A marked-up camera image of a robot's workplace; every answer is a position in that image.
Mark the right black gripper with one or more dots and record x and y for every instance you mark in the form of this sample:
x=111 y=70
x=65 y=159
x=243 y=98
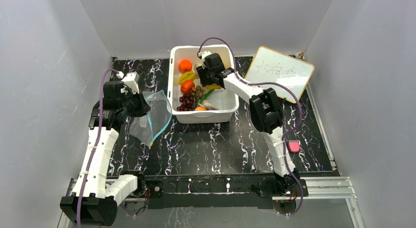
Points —
x=204 y=75

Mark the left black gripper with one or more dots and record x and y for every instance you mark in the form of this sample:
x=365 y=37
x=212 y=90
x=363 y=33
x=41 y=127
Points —
x=144 y=108

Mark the clear zip top bag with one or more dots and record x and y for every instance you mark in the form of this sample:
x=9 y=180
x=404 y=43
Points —
x=149 y=127

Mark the small orange pumpkin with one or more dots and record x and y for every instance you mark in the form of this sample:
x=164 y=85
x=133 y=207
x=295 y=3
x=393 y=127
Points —
x=187 y=86

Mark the yellow banana bunch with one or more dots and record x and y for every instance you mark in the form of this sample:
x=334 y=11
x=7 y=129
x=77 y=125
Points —
x=212 y=87

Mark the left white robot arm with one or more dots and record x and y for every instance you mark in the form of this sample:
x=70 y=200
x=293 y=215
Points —
x=91 y=201

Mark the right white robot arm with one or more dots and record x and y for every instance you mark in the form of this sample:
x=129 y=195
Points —
x=266 y=113

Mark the yellow green starfruit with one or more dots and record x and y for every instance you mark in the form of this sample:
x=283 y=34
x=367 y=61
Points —
x=187 y=76

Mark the brown longan cluster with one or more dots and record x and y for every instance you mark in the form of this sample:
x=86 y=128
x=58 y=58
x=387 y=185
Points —
x=197 y=93

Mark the green onion stalk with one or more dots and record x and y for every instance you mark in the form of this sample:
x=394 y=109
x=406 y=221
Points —
x=205 y=96

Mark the orange tangerine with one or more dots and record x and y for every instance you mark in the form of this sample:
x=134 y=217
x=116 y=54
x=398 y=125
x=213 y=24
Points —
x=185 y=66

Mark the white plastic bin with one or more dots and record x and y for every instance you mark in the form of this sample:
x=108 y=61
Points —
x=224 y=101

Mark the orange peach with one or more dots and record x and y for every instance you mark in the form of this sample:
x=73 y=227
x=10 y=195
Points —
x=201 y=108

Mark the dark red grape bunch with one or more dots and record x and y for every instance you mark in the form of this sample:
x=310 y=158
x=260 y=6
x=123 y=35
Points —
x=186 y=102

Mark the pink eraser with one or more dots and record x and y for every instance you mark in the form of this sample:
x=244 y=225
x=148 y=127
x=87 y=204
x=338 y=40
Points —
x=294 y=146

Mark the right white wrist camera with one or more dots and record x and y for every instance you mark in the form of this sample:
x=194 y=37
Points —
x=203 y=54

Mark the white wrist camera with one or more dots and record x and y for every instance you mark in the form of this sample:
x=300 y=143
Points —
x=130 y=80
x=203 y=54

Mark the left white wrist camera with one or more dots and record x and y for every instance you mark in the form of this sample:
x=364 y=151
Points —
x=130 y=80

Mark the small whiteboard wooden frame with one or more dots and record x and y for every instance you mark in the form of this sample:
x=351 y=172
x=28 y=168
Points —
x=269 y=65

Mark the black front mounting rail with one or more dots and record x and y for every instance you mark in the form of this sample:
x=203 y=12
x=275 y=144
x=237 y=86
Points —
x=259 y=190

